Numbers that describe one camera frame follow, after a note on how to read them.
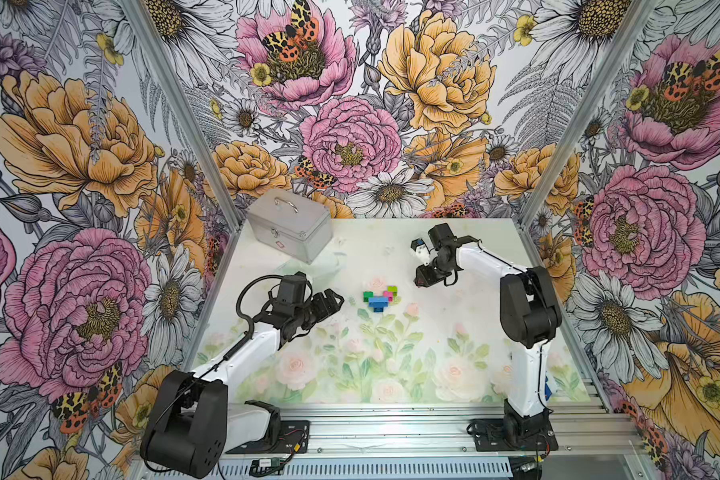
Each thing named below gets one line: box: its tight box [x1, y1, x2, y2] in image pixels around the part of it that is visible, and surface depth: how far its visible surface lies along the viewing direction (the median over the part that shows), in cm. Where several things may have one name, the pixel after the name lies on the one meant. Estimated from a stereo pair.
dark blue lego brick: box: [368, 297, 389, 307], surface depth 99 cm
